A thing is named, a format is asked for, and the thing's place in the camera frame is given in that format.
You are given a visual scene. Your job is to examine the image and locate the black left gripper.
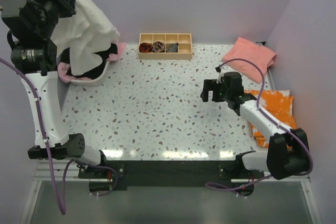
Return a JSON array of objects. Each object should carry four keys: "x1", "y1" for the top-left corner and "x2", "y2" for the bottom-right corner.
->
[{"x1": 26, "y1": 0, "x2": 78, "y2": 38}]

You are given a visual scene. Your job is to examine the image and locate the white floral print t-shirt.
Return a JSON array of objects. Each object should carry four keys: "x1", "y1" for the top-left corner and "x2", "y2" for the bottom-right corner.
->
[{"x1": 51, "y1": 0, "x2": 120, "y2": 76}]

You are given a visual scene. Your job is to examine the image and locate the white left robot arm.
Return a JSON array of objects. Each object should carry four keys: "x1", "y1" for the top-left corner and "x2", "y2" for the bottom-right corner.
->
[{"x1": 1, "y1": 0, "x2": 109, "y2": 178}]

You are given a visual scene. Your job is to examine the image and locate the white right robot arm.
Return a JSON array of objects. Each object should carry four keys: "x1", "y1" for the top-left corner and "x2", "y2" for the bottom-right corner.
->
[{"x1": 200, "y1": 72, "x2": 312, "y2": 180}]

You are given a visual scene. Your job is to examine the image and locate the grey folded cloth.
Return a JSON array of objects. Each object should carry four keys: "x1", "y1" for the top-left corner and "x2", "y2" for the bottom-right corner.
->
[{"x1": 166, "y1": 43, "x2": 178, "y2": 53}]

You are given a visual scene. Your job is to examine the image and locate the salmon pink folded shirt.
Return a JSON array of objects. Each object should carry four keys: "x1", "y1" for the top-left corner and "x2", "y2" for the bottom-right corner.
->
[{"x1": 223, "y1": 37, "x2": 276, "y2": 83}]

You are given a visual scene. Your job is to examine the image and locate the light pink garment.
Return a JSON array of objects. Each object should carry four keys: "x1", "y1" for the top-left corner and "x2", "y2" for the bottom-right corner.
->
[{"x1": 58, "y1": 40, "x2": 127, "y2": 83}]

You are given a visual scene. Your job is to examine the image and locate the orange tie-dye folded shirt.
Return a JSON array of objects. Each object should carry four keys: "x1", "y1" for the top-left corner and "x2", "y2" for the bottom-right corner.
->
[{"x1": 245, "y1": 90, "x2": 297, "y2": 148}]

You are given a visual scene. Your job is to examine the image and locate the floral rolled tie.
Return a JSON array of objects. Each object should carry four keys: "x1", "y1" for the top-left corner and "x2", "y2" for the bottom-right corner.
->
[{"x1": 152, "y1": 41, "x2": 165, "y2": 53}]

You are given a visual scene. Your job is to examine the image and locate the wooden compartment organizer box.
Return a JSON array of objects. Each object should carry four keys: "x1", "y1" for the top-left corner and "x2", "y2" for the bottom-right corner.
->
[{"x1": 138, "y1": 33, "x2": 193, "y2": 60}]

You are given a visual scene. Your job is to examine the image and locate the orange navy rolled tie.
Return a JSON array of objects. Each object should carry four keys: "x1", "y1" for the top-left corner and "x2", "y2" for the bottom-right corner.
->
[{"x1": 139, "y1": 42, "x2": 152, "y2": 53}]

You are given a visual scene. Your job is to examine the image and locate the black garment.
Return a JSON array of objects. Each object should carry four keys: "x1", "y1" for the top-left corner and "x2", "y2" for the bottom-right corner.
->
[{"x1": 61, "y1": 42, "x2": 118, "y2": 80}]

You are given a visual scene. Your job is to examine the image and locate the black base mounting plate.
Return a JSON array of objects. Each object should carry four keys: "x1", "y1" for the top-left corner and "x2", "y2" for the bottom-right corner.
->
[{"x1": 78, "y1": 161, "x2": 264, "y2": 193}]

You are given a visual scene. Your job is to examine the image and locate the white plastic laundry basket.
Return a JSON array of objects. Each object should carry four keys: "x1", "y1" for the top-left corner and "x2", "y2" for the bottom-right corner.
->
[{"x1": 58, "y1": 54, "x2": 110, "y2": 87}]

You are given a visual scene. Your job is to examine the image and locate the aluminium frame rail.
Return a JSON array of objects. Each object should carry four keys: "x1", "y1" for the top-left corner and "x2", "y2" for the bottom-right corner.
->
[{"x1": 21, "y1": 161, "x2": 322, "y2": 223}]

